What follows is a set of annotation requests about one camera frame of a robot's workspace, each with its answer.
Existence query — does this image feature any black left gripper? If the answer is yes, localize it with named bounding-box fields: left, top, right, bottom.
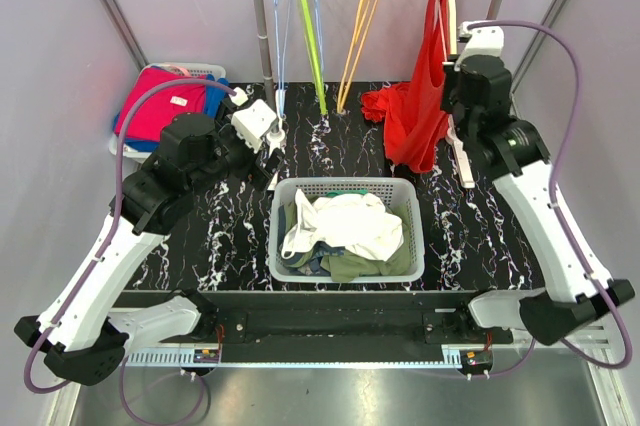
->
left=189, top=100, right=286, bottom=195

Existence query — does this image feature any white tank top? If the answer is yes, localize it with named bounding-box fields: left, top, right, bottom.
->
left=281, top=190, right=404, bottom=261

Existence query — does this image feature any navy blue tank top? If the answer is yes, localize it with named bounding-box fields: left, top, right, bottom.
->
left=294, top=243, right=344, bottom=277

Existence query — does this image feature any olive green tank top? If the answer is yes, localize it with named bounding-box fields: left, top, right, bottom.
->
left=276, top=202, right=415, bottom=283

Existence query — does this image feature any red tank top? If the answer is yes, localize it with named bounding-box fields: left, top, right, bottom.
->
left=361, top=0, right=448, bottom=174

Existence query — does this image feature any light blue wire hanger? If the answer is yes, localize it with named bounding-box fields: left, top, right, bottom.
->
left=272, top=0, right=292, bottom=119

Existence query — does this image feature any white hanger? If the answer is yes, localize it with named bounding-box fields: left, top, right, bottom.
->
left=436, top=0, right=475, bottom=189

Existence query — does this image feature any lime green hanger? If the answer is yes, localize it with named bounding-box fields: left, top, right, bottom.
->
left=297, top=0, right=328, bottom=116

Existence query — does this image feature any yellow plastic hanger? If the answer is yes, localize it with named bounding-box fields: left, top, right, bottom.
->
left=336, top=0, right=379, bottom=114

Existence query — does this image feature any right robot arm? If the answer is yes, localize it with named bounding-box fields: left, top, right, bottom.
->
left=441, top=55, right=635, bottom=346

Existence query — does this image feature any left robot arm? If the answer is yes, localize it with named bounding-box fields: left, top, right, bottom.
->
left=14, top=108, right=283, bottom=387

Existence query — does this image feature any small white basket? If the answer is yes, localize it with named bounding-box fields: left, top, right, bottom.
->
left=108, top=62, right=228, bottom=163

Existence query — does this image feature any white plastic mesh basket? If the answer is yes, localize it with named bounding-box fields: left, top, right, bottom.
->
left=267, top=177, right=425, bottom=284

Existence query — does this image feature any folded clothes stack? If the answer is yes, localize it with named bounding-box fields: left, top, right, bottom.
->
left=113, top=66, right=227, bottom=152

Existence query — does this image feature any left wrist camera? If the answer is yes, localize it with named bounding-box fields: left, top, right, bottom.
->
left=230, top=87, right=277, bottom=153

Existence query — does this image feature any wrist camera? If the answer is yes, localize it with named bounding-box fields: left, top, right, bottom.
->
left=454, top=21, right=505, bottom=71
left=230, top=87, right=277, bottom=153

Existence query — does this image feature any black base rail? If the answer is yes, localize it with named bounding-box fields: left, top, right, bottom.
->
left=132, top=291, right=529, bottom=368

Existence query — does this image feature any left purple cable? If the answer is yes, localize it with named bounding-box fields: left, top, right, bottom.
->
left=22, top=77, right=251, bottom=423

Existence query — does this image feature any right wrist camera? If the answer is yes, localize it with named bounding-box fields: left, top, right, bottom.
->
left=454, top=21, right=505, bottom=71

